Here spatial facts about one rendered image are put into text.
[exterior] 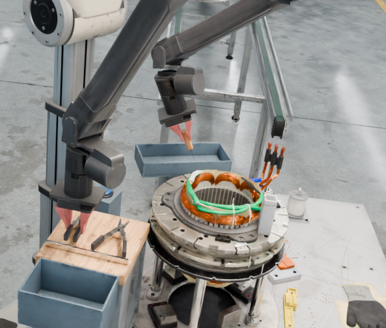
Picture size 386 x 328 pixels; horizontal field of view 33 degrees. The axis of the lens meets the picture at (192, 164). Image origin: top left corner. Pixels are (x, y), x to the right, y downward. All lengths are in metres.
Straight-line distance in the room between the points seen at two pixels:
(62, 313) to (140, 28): 0.55
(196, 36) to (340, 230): 0.85
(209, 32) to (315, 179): 2.53
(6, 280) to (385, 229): 2.00
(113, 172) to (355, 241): 1.06
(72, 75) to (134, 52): 0.55
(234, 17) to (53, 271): 0.70
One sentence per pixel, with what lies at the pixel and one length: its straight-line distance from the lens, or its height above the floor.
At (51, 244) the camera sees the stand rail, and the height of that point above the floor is 1.07.
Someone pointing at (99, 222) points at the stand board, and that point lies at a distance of 1.48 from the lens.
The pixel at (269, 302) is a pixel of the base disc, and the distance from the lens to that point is 1.75.
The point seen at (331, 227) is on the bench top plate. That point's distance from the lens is 2.14.
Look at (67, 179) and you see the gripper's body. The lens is 1.32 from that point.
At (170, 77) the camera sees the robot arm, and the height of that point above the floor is 1.30.
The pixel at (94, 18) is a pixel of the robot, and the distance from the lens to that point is 1.60.
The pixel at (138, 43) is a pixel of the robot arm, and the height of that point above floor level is 1.54.
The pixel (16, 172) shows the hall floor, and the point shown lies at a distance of 3.71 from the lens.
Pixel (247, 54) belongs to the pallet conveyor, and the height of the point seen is 0.48.
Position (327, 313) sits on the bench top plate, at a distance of 1.81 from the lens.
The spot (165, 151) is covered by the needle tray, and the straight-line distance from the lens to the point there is 1.84.
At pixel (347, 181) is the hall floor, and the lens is 4.09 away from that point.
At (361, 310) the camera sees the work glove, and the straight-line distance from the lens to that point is 1.82.
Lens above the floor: 1.92
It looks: 29 degrees down
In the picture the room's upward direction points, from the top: 8 degrees clockwise
